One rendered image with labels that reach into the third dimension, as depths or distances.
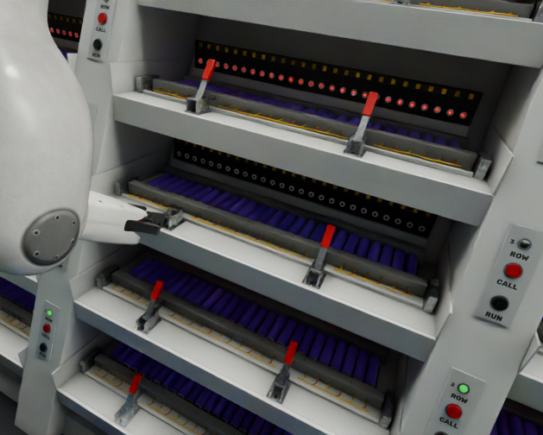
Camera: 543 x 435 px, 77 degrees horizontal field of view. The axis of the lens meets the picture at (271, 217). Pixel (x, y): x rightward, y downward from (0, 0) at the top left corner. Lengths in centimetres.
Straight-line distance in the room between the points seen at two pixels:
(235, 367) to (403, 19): 58
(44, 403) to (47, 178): 70
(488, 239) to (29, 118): 48
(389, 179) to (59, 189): 38
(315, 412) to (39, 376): 58
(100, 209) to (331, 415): 45
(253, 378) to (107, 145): 48
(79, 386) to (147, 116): 57
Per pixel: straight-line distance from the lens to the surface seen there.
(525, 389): 57
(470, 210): 50
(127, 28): 70
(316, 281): 53
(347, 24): 54
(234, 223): 60
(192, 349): 66
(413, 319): 53
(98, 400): 85
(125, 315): 72
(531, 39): 54
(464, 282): 50
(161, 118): 62
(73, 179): 30
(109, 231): 44
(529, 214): 50
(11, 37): 32
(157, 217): 55
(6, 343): 101
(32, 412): 97
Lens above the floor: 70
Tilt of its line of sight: 10 degrees down
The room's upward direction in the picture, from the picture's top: 16 degrees clockwise
